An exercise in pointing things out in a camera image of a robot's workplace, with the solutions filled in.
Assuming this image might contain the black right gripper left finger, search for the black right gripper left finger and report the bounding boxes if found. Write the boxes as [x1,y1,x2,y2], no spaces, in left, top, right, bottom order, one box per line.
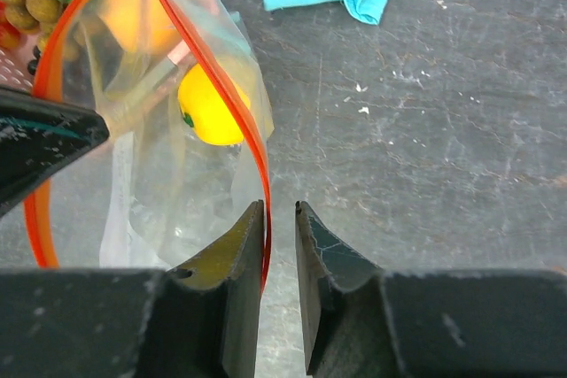
[1,201,264,377]

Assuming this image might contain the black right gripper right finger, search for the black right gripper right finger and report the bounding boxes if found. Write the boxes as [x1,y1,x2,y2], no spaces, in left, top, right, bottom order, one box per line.
[295,201,566,377]

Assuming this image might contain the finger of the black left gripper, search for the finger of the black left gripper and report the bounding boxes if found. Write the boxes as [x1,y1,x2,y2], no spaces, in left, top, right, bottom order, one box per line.
[0,86,110,215]

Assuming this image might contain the clear zip top bag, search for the clear zip top bag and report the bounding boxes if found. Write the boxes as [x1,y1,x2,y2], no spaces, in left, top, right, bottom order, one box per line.
[24,0,273,267]

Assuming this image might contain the yellow orange peach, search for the yellow orange peach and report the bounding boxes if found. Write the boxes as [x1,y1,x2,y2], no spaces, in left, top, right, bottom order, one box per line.
[99,0,181,55]

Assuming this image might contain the yellow lemon fruit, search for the yellow lemon fruit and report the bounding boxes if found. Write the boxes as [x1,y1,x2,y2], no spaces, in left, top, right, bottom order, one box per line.
[177,64,245,146]

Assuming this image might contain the black grape cluster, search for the black grape cluster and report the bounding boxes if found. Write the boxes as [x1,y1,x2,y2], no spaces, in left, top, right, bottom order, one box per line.
[27,45,42,76]

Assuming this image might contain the pink plastic basket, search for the pink plastic basket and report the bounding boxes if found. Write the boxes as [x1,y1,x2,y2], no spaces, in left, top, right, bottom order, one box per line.
[1,35,38,93]

